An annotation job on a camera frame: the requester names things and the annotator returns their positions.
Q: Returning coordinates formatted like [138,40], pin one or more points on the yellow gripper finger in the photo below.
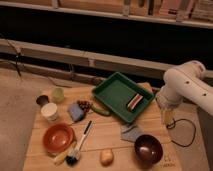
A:
[170,115]
[164,117]

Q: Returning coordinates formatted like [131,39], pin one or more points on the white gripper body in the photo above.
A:
[166,105]

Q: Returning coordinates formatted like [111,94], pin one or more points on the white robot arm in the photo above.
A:
[184,81]

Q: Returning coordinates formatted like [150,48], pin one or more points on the green plastic cup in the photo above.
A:
[57,95]

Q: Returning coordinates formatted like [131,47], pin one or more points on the white paper cup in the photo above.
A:
[50,112]

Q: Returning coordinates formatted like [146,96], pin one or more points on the small dark cup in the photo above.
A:
[42,100]

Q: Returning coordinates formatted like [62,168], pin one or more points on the grey cloth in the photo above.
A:
[130,132]

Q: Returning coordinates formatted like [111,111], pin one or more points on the dark brown bowl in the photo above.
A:
[148,149]

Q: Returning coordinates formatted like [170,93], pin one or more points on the green plastic tray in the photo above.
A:
[117,91]

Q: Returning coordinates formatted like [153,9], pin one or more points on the green toy cucumber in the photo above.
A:
[100,111]

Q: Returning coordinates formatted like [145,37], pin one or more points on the yellow toy potato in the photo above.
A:
[106,157]

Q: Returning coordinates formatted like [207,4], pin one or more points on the purple toy grapes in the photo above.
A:
[84,105]

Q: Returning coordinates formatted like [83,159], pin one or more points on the blue sponge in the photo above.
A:
[75,112]

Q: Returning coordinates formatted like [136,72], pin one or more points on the wooden board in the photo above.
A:
[104,134]

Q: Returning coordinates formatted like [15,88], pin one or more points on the orange plastic bowl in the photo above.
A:
[58,138]

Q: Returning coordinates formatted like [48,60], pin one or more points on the yellow toy corn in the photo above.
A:
[59,159]

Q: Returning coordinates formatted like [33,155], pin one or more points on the white handled brush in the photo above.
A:
[74,155]

